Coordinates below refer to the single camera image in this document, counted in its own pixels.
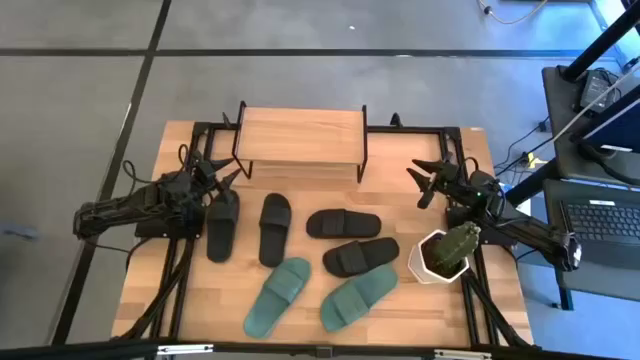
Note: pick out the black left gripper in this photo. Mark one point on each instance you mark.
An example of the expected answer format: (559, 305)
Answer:
(206, 177)

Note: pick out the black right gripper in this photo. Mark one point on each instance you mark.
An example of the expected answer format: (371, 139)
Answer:
(449, 179)

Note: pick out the black rubber slide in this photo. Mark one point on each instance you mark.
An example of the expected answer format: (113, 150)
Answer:
(360, 225)
(274, 235)
(375, 252)
(220, 235)

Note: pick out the green rubber slide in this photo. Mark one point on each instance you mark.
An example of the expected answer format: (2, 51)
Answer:
(355, 300)
(272, 305)

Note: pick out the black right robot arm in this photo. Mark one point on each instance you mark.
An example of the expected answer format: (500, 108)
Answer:
(530, 230)

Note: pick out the green cactus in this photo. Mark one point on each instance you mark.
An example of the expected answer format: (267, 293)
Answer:
(455, 245)

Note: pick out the white faceted plant pot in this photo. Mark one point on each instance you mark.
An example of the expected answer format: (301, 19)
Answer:
(417, 265)

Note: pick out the yellow plug tag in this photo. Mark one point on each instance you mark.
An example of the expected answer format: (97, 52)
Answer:
(535, 161)

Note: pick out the grey side desk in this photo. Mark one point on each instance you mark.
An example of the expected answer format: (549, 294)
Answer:
(565, 130)

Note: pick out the dark grey laptop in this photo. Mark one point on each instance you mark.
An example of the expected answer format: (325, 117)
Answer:
(600, 220)

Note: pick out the black power adapter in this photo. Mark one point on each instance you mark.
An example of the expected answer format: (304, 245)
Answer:
(595, 90)

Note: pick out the black front crossbar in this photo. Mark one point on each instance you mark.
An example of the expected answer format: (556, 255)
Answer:
(300, 352)

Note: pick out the black metal table frame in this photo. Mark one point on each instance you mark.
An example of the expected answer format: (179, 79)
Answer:
(400, 130)

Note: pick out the black frame knob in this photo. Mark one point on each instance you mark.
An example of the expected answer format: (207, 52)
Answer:
(396, 120)

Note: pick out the wooden shelf with black frame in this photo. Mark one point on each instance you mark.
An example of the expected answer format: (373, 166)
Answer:
(300, 135)

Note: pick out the silver metal bracket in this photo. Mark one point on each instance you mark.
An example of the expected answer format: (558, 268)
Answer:
(185, 349)
(462, 355)

